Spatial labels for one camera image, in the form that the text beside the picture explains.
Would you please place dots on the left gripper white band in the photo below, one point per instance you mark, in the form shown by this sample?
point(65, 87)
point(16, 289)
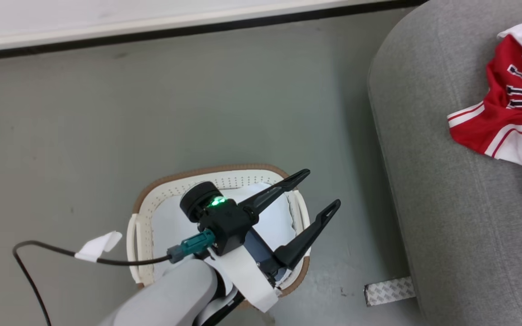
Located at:
point(254, 271)

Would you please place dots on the red basketball jersey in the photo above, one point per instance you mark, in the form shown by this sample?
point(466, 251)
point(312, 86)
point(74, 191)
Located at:
point(510, 113)

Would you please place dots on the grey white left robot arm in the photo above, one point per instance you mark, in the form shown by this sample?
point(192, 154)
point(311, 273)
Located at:
point(170, 294)

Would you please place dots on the grey fabric sofa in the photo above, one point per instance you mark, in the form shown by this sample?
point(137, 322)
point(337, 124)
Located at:
point(460, 203)

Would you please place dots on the white cloth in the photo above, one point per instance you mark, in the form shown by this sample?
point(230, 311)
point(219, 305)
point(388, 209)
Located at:
point(170, 231)

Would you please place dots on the patterned grey tape strip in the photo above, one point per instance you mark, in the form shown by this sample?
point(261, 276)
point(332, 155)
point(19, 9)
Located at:
point(389, 290)

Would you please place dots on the white laundry basket brown rim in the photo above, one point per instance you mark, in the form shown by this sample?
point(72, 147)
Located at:
point(141, 235)

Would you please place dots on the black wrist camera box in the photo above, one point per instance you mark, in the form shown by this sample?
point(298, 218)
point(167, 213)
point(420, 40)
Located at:
point(222, 219)

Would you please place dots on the white wall baseboard strip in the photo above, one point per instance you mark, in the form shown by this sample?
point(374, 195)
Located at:
point(152, 22)

